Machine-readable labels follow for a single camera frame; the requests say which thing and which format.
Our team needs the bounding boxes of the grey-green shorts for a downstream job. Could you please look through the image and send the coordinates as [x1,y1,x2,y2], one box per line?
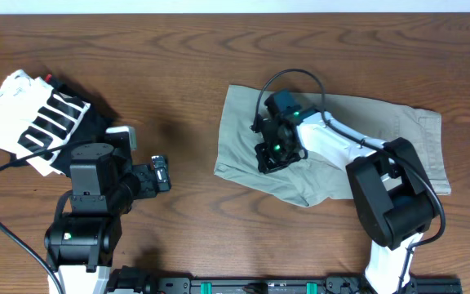
[214,85,451,207]

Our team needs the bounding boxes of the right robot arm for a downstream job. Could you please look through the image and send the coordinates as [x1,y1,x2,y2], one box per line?
[251,90,443,293]

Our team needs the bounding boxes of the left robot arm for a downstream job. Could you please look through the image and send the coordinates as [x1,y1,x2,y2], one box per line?
[44,143,171,293]

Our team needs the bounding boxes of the white black printed folded shirt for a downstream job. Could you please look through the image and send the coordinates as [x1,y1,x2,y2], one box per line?
[0,69,113,158]

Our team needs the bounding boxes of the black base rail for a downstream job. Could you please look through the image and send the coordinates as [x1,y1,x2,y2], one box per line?
[106,267,463,294]

